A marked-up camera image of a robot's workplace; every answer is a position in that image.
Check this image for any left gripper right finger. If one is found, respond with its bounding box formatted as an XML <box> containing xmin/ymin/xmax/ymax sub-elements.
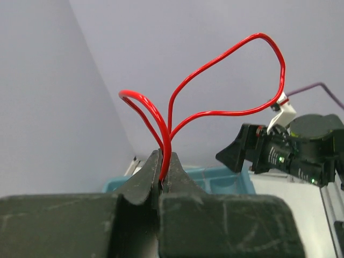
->
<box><xmin>159</xmin><ymin>153</ymin><xmax>305</xmax><ymax>257</ymax></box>

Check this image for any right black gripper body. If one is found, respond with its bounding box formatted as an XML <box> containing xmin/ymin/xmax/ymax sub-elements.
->
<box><xmin>250</xmin><ymin>125</ymin><xmax>295</xmax><ymax>174</ymax></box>

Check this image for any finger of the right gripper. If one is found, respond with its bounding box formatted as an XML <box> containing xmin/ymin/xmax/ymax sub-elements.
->
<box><xmin>216</xmin><ymin>124</ymin><xmax>258</xmax><ymax>173</ymax></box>

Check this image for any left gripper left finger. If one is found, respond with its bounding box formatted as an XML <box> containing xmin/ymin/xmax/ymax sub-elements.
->
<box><xmin>1</xmin><ymin>150</ymin><xmax>162</xmax><ymax>257</ymax></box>

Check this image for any thick red wire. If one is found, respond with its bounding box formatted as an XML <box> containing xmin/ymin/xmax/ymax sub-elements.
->
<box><xmin>118</xmin><ymin>32</ymin><xmax>286</xmax><ymax>183</ymax></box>

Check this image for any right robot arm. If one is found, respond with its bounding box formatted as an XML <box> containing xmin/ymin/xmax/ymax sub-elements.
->
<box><xmin>216</xmin><ymin>114</ymin><xmax>343</xmax><ymax>188</ymax></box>

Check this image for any teal plastic tray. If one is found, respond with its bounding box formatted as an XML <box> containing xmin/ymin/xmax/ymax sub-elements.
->
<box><xmin>102</xmin><ymin>167</ymin><xmax>256</xmax><ymax>195</ymax></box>

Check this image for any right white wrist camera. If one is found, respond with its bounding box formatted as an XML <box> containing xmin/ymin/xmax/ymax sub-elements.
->
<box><xmin>267</xmin><ymin>92</ymin><xmax>296</xmax><ymax>134</ymax></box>

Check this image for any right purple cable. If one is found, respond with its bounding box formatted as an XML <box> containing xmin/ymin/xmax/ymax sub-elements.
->
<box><xmin>286</xmin><ymin>82</ymin><xmax>344</xmax><ymax>111</ymax></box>

